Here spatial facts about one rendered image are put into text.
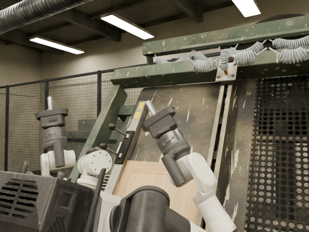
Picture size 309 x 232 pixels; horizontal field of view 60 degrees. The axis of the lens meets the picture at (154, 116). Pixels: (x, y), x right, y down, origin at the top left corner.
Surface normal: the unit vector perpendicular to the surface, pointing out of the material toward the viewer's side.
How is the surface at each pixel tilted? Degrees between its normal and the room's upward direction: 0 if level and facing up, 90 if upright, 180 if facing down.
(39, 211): 67
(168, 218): 51
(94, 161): 79
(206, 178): 58
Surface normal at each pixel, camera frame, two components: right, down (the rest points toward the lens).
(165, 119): -0.29, -0.21
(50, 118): 0.07, -0.26
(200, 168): 0.50, -0.56
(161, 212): 0.67, -0.59
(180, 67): -0.38, -0.61
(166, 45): -0.47, -0.04
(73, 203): 0.88, -0.02
